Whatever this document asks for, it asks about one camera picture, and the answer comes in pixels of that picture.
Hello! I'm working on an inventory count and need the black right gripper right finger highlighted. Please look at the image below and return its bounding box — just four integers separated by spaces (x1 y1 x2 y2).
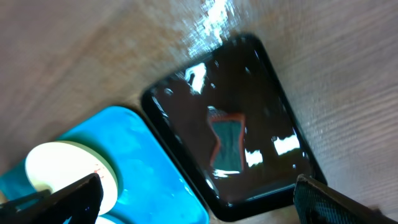
294 174 397 224

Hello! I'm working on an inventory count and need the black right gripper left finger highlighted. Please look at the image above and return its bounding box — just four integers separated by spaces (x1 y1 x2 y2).
1 173 103 224

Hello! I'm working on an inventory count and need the orange and black sponge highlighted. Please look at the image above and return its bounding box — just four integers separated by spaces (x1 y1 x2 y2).
209 113 245 174

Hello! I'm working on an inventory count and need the teal plastic tray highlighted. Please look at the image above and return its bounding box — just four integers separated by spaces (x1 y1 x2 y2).
0 105 211 224

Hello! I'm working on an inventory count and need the black water tray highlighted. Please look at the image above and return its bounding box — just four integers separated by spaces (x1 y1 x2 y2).
141 34 325 222

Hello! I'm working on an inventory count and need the light blue plate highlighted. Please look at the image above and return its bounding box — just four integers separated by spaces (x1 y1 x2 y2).
25 141 118 215

